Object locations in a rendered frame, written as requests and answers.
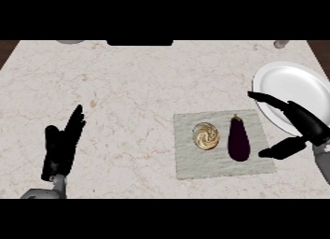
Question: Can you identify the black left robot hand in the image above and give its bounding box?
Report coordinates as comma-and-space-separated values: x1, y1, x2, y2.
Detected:
40, 104, 89, 183

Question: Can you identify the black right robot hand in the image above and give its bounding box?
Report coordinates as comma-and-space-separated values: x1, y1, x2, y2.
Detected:
247, 91, 330, 161

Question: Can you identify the white round plate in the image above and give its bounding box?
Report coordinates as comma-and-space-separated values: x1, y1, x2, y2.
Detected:
251, 61, 330, 137

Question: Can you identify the dark purple eggplant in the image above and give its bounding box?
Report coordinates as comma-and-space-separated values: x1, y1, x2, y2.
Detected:
227, 114, 252, 162

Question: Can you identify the pale grey placemat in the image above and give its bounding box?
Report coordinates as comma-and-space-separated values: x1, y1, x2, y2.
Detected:
173, 108, 279, 180

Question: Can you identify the tan swirled cupcake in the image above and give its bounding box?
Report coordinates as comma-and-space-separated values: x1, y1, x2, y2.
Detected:
192, 121, 221, 151

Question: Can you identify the small grey object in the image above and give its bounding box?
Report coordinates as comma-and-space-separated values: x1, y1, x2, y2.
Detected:
273, 39, 291, 49

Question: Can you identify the grey rounded object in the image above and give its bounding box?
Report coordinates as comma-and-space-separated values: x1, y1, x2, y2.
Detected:
55, 39, 87, 45

